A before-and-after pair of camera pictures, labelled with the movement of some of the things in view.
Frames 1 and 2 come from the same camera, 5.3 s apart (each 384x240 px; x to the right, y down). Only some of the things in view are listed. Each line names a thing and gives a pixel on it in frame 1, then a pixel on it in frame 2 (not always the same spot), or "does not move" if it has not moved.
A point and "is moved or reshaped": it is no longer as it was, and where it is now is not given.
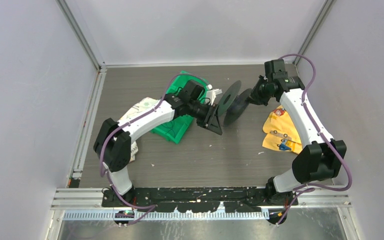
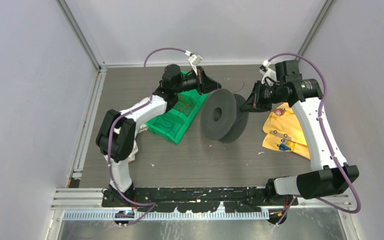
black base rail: (233, 199) does not move
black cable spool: (233, 103) is moved or reshaped
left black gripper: (212, 123) -> (204, 84)
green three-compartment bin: (185, 90) does not move
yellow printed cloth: (280, 134) does not move
